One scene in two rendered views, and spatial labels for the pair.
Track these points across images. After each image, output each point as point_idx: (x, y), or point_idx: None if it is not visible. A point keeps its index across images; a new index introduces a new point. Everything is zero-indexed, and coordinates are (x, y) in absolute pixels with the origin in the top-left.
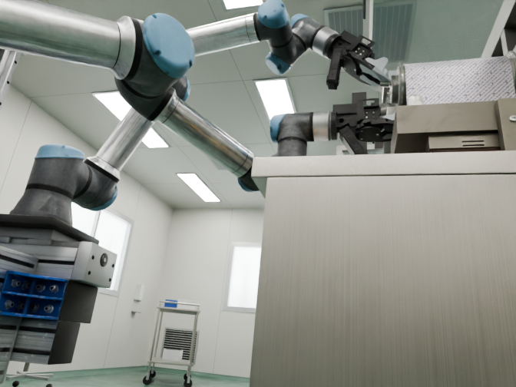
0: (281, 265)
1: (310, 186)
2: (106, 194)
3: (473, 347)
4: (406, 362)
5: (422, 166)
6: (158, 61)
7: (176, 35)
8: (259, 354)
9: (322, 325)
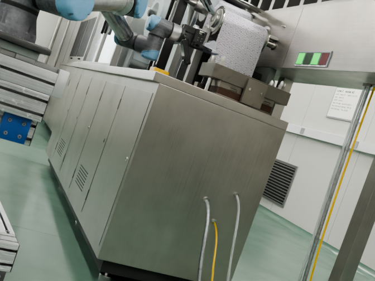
0: (154, 121)
1: (174, 93)
2: None
3: (203, 163)
4: (184, 163)
5: (215, 100)
6: (135, 16)
7: (145, 0)
8: (138, 151)
9: (162, 146)
